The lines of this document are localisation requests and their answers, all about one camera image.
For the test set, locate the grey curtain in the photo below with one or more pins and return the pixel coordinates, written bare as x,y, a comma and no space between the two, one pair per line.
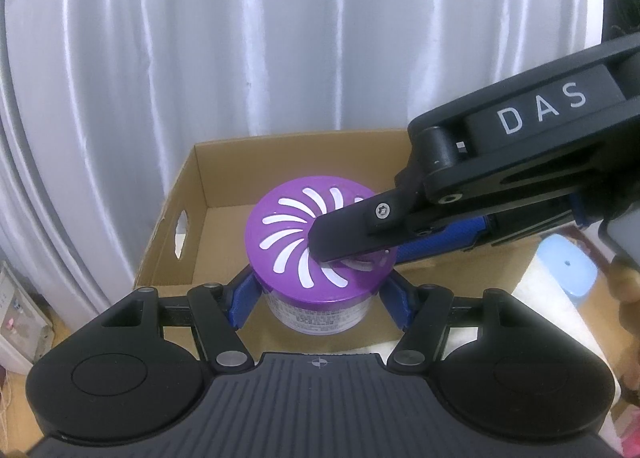
200,63

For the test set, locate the person's right hand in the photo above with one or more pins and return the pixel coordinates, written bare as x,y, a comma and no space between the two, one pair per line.
625,293

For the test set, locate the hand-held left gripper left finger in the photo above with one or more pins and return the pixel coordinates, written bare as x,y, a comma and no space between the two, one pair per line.
245,298

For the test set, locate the purple lid air freshener jar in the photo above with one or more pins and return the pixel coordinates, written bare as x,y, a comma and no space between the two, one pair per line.
280,238

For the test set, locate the brown cardboard box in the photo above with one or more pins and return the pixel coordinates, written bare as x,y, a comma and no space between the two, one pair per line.
220,178

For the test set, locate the light blue plastic stool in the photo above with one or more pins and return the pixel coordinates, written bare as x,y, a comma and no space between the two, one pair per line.
567,268

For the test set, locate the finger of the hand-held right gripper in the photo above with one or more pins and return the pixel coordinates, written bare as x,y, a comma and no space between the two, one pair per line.
350,233
445,238

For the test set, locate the white water dispenser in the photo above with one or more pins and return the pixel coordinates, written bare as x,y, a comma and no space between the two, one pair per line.
20,318

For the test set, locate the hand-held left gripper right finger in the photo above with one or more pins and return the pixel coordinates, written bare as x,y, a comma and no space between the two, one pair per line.
397,300

